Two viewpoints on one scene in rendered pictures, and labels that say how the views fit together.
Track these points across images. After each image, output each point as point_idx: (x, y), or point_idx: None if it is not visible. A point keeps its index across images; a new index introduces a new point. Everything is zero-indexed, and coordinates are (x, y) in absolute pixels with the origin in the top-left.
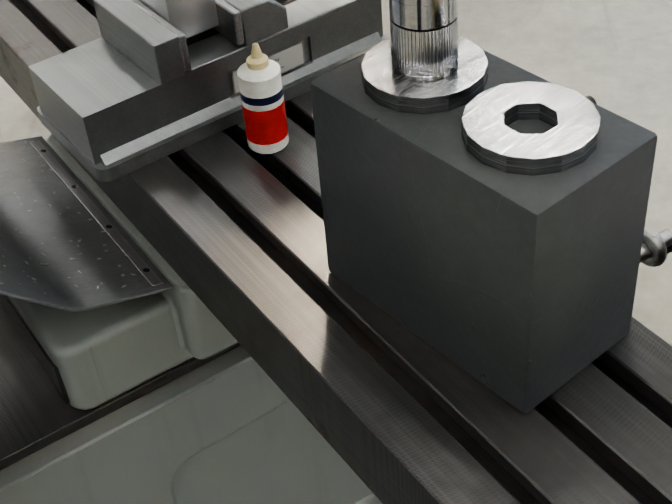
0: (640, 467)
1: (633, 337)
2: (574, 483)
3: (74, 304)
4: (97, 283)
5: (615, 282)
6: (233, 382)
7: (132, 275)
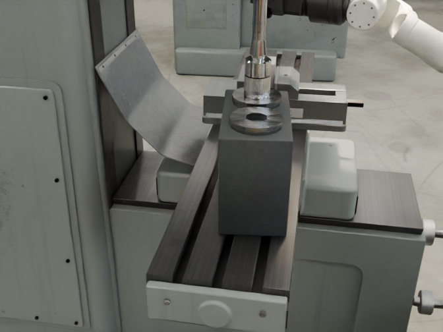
0: (228, 265)
1: (285, 238)
2: (204, 256)
3: (163, 153)
4: (178, 153)
5: (271, 201)
6: None
7: (192, 158)
